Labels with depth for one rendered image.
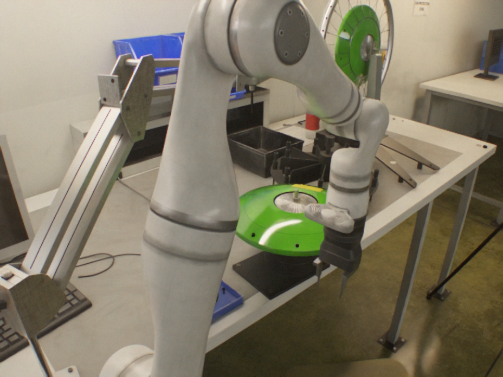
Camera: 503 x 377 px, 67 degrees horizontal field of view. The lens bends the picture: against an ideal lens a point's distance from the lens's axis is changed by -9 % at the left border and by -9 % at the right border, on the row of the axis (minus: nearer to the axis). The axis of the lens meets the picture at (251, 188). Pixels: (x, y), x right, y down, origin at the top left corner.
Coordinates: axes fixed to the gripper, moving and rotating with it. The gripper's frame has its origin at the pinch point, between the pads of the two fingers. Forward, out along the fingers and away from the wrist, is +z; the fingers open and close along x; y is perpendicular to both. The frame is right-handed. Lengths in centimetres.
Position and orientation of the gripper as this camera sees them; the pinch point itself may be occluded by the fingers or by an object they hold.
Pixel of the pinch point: (329, 292)
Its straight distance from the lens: 83.6
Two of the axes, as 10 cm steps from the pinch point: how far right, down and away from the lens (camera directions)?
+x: -7.5, -3.0, 5.9
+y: 6.6, -3.4, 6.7
